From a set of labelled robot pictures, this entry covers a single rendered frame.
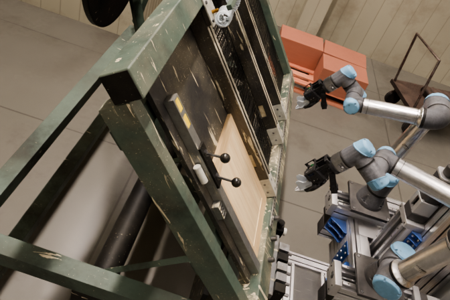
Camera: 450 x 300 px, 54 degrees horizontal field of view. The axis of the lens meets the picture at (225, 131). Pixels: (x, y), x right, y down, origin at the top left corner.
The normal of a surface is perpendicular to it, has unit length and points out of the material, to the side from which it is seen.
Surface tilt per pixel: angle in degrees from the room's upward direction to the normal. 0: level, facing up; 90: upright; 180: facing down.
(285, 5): 90
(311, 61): 90
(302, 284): 0
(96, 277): 0
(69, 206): 0
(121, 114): 90
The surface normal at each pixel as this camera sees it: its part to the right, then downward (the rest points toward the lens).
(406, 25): -0.16, 0.59
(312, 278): 0.28, -0.74
